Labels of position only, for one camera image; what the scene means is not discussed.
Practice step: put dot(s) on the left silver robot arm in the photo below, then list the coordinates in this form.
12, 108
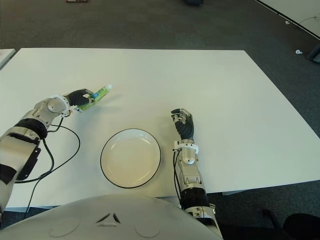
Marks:
27, 125

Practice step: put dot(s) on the white plate with black rim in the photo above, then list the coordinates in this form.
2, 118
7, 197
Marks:
130, 160

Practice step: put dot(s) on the black chair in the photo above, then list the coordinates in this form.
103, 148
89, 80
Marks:
300, 226

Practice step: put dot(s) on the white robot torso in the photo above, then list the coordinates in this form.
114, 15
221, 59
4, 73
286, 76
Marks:
110, 220

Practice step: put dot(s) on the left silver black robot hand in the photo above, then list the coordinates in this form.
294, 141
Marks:
77, 98

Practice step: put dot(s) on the green white toothpaste tube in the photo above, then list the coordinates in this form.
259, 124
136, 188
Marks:
101, 92

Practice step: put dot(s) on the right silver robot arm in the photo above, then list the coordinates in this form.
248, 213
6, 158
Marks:
190, 172

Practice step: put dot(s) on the dark grey chair base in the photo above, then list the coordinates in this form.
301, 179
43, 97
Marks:
314, 53

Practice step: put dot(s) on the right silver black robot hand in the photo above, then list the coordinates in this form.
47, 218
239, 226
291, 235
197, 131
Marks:
185, 126

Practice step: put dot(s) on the small white side table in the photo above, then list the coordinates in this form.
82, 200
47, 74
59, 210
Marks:
5, 56

